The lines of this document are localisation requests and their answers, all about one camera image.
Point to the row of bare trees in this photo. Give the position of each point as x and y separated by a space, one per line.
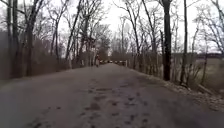
166 43
30 40

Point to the grey dirt path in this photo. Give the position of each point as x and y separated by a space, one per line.
110 83

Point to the person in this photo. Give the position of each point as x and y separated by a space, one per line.
97 61

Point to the barrier gate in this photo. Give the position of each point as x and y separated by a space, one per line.
115 62

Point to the leaf-covered verge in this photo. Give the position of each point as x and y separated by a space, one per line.
196 95

